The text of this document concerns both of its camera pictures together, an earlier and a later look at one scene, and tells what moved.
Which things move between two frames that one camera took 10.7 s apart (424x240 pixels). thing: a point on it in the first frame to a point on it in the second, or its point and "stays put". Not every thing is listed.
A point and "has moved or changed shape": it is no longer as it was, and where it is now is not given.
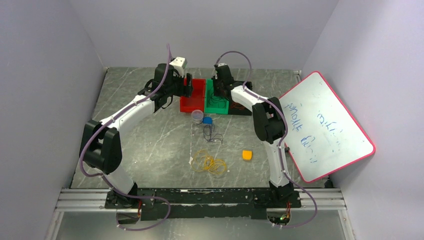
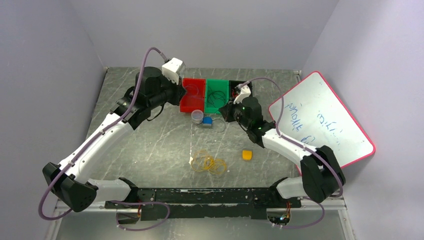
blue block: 207,120 stays put
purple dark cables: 218,101 has moved or changed shape
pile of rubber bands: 201,161 stays put
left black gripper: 185,90 to 179,90
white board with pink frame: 324,137 stays put
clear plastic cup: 197,116 stays put
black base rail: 203,203 stays put
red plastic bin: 196,101 stays put
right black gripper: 215,81 to 226,111
